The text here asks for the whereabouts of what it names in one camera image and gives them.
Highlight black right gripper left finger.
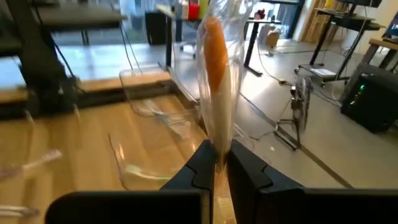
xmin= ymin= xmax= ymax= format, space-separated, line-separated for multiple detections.
xmin=45 ymin=139 xmax=216 ymax=224

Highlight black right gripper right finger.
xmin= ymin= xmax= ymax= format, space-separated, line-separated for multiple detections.
xmin=226 ymin=139 xmax=398 ymax=224

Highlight green toothbrush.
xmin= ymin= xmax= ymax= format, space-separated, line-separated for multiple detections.
xmin=125 ymin=164 xmax=175 ymax=182

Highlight orange toothbrush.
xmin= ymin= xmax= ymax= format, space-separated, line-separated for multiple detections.
xmin=195 ymin=0 xmax=251 ymax=224

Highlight black floor fan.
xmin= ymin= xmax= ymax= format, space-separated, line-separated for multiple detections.
xmin=274 ymin=75 xmax=314 ymax=152

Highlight black computer green lights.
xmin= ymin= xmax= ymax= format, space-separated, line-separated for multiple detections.
xmin=340 ymin=63 xmax=398 ymax=134

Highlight black standing desk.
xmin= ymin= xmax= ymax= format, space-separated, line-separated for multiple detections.
xmin=294 ymin=6 xmax=387 ymax=85
xmin=155 ymin=3 xmax=283 ymax=78

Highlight cardboard box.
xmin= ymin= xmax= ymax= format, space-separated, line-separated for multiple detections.
xmin=265 ymin=29 xmax=281 ymax=48

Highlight black computer tower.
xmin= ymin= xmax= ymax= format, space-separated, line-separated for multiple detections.
xmin=144 ymin=10 xmax=168 ymax=47

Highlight wooden side table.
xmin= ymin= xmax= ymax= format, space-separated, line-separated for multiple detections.
xmin=360 ymin=37 xmax=398 ymax=72

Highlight red container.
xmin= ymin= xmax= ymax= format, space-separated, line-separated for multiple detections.
xmin=187 ymin=1 xmax=200 ymax=21

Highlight yellow green container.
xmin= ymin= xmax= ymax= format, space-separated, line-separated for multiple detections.
xmin=198 ymin=0 xmax=210 ymax=19

